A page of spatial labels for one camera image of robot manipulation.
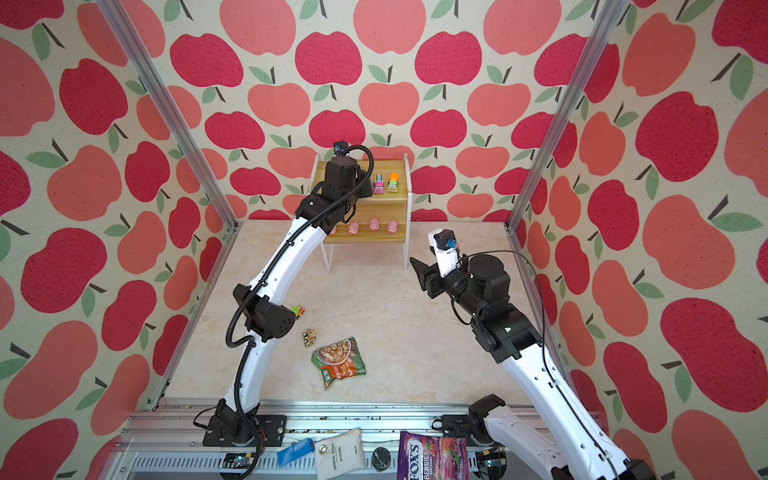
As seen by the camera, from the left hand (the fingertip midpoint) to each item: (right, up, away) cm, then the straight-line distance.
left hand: (369, 175), depth 82 cm
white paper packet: (-7, -70, -12) cm, 72 cm away
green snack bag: (-9, -53, +3) cm, 54 cm away
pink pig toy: (-6, -14, +13) cm, 20 cm away
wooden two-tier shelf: (+4, -10, +17) cm, 20 cm away
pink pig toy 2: (+1, -12, +16) cm, 20 cm away
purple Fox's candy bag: (+15, -69, -14) cm, 72 cm away
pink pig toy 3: (+7, -14, +14) cm, 20 cm away
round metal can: (+3, -66, -20) cm, 69 cm away
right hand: (+15, -21, -15) cm, 30 cm away
